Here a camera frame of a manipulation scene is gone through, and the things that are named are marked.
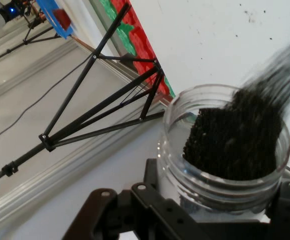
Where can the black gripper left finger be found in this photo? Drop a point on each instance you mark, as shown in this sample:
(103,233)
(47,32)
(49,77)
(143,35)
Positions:
(135,215)

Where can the clear plastic jar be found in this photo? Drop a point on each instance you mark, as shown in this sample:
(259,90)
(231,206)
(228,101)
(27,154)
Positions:
(170,170)

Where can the black seeds heap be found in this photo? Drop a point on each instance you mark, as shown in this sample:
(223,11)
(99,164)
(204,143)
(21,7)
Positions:
(235,140)

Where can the green foam block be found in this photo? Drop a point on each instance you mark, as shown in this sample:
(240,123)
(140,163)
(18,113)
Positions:
(121,30)
(170,88)

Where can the black tripod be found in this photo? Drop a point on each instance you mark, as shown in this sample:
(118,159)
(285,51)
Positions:
(15,48)
(67,100)

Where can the blue board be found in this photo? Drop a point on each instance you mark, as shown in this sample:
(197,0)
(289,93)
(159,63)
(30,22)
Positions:
(46,15)

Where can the aluminium wall rail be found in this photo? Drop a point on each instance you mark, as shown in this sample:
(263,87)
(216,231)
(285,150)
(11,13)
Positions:
(60,175)

